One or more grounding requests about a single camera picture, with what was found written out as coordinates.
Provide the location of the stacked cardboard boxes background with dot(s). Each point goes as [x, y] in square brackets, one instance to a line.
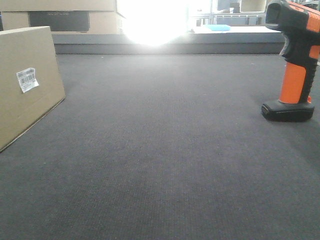
[93, 17]

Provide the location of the white barcode shipping label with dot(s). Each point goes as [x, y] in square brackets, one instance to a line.
[27, 79]

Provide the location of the blue flat tray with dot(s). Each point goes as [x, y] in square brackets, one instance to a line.
[218, 27]

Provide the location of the grey raised conveyor ledge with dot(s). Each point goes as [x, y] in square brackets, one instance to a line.
[190, 43]

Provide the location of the brown cardboard package box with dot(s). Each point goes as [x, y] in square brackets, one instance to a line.
[21, 49]

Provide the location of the orange black barcode scanner gun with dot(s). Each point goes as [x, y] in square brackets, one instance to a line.
[300, 26]

